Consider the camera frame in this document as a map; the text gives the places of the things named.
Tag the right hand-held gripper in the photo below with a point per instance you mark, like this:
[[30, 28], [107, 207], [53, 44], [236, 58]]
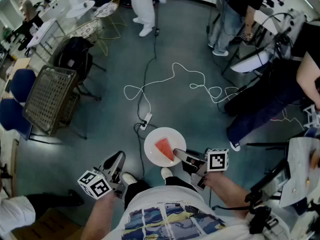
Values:
[[217, 160]]

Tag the person's left white shoe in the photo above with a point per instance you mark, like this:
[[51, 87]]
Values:
[[128, 177]]

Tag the white power strip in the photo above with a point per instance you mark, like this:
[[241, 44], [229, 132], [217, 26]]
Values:
[[147, 119]]

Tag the white round chair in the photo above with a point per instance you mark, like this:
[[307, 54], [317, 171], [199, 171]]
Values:
[[250, 62]]

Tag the white counter table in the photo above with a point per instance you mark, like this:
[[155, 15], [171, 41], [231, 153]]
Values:
[[56, 5]]

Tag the red watermelon slice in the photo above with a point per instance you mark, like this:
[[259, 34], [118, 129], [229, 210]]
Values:
[[165, 146]]

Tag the person's white printed t-shirt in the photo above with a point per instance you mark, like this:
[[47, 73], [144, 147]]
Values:
[[170, 196]]

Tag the marble table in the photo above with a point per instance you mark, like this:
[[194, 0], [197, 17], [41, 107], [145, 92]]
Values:
[[300, 159]]

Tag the blue chair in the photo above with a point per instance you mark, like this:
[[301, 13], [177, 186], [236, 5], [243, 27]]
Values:
[[13, 119], [22, 84]]

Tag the printed cardboard box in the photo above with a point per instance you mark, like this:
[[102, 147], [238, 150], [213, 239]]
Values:
[[50, 224]]

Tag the person's black trousers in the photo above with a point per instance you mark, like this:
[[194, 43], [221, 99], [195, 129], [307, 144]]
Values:
[[140, 189]]

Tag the person's white shoe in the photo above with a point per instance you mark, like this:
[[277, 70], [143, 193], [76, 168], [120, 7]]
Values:
[[128, 177], [166, 172]]

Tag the person's left forearm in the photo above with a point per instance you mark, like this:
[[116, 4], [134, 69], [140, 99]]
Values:
[[100, 216]]

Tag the black chair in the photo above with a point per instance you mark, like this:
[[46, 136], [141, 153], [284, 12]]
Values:
[[72, 56]]

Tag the black tripod stand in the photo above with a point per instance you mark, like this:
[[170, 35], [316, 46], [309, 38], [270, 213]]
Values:
[[157, 14]]

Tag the person's right forearm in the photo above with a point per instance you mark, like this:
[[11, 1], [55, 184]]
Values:
[[225, 191]]

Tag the white round plate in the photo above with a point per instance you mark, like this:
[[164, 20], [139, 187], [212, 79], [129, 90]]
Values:
[[152, 146]]

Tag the patterned chair with yellow frame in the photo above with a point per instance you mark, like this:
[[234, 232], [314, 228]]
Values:
[[85, 31], [107, 9]]

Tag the person's right white shoe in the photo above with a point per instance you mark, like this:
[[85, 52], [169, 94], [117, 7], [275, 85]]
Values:
[[166, 172]]

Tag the white table with red sticker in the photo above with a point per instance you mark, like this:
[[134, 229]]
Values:
[[45, 32]]

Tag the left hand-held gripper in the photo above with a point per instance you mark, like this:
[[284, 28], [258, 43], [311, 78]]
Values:
[[95, 185]]

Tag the round white table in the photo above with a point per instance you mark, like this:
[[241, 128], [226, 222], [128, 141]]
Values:
[[80, 9]]

